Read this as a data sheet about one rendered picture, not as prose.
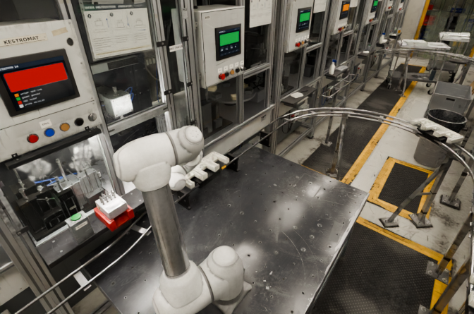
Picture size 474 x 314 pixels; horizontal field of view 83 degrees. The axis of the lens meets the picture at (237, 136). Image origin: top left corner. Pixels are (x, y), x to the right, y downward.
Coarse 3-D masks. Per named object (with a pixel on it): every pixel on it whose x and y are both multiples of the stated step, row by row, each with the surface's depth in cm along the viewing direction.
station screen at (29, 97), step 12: (48, 60) 101; (60, 60) 104; (0, 72) 91; (12, 72) 93; (48, 84) 103; (60, 84) 106; (72, 84) 110; (12, 96) 96; (24, 96) 98; (36, 96) 101; (48, 96) 104; (60, 96) 108; (24, 108) 99
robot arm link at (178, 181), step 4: (172, 168) 149; (176, 168) 149; (180, 168) 150; (172, 172) 147; (176, 172) 147; (180, 172) 148; (184, 172) 151; (172, 176) 145; (176, 176) 145; (180, 176) 146; (184, 176) 148; (172, 180) 144; (176, 180) 144; (180, 180) 144; (184, 180) 146; (172, 184) 144; (176, 184) 143; (180, 184) 145; (184, 184) 148; (172, 188) 146; (176, 188) 145; (180, 188) 146
